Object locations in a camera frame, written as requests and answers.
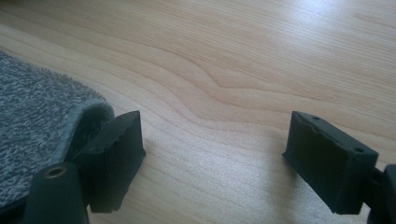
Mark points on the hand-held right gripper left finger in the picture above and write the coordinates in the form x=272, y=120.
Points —
x=121, y=161

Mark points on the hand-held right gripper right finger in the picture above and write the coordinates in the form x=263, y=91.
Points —
x=330, y=168

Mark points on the grey speckled towel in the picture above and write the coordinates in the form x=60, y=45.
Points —
x=34, y=118

